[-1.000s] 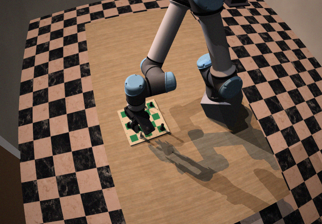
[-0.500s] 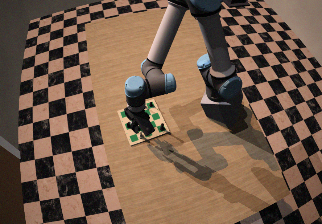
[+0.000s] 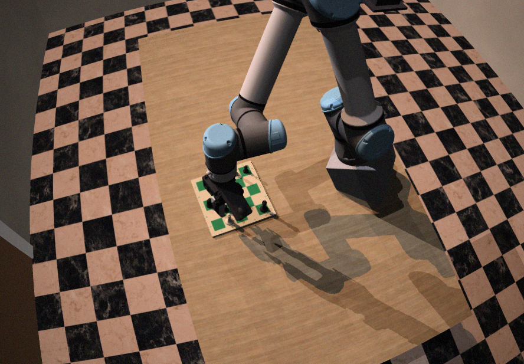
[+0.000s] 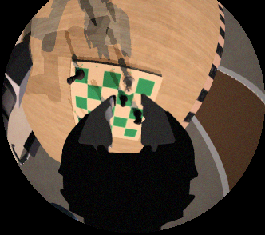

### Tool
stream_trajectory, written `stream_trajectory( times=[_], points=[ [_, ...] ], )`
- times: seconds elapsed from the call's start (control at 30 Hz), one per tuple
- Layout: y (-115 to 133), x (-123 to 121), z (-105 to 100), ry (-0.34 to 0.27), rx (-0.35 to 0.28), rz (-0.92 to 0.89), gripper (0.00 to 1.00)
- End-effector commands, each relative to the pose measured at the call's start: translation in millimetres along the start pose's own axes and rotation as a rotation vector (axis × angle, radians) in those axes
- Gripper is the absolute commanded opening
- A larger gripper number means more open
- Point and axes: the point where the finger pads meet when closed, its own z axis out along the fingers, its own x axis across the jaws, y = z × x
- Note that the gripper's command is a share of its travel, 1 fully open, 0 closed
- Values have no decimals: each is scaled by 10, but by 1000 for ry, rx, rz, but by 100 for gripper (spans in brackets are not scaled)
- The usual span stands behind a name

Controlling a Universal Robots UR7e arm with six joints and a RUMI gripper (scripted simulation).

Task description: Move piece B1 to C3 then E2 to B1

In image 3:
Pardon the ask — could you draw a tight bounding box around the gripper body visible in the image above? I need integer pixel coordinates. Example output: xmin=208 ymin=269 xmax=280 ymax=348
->
xmin=202 ymin=174 xmax=236 ymax=205

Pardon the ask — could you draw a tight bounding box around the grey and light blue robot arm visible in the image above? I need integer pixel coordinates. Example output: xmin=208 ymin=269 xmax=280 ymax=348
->
xmin=203 ymin=0 xmax=395 ymax=183

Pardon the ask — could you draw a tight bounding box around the green and cream chessboard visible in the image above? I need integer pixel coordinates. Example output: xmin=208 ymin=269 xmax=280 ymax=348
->
xmin=191 ymin=161 xmax=276 ymax=237

